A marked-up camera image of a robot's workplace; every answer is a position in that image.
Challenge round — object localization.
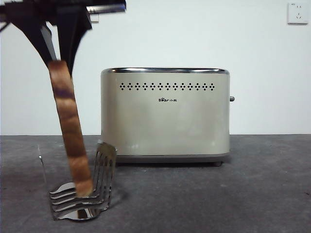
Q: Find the brown-crusted bread slice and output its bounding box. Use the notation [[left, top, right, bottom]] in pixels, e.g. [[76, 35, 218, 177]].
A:
[[48, 60, 94, 197]]

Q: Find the shiny metal toast rack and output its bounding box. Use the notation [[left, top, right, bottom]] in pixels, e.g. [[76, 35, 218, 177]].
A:
[[38, 142, 118, 222]]

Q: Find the cream two-slot toaster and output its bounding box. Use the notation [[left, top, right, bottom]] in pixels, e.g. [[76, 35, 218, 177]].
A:
[[101, 67, 236, 167]]

